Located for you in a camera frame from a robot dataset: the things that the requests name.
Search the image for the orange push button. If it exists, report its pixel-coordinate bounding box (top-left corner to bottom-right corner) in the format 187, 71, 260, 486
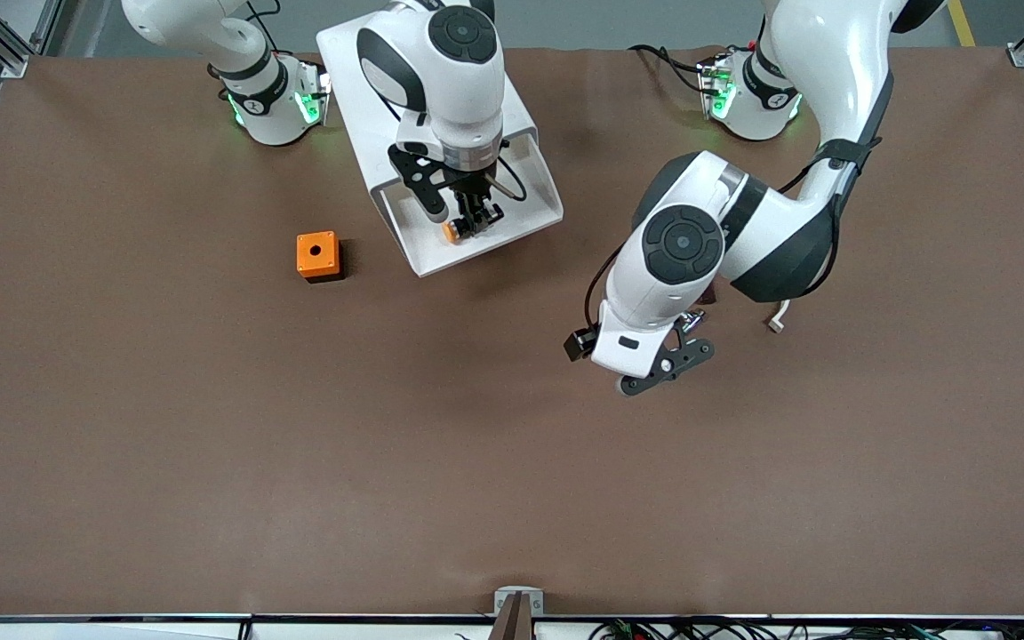
442, 212, 506, 244

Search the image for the orange box with round hole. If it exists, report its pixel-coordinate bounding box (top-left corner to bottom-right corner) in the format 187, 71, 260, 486
296, 231, 344, 284

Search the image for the brown table mat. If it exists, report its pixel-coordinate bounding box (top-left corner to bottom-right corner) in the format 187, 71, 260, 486
0, 44, 1024, 617

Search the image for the black arm base cable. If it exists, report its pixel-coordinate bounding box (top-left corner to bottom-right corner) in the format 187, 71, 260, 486
628, 43, 710, 94

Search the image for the grey metal bracket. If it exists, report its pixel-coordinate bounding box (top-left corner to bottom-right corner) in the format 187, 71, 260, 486
494, 587, 545, 616

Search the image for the tangled cable bundle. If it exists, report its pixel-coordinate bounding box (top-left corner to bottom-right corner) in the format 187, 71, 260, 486
588, 619, 1024, 640

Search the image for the brown upright post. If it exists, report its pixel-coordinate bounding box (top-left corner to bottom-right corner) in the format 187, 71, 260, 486
487, 594, 538, 640

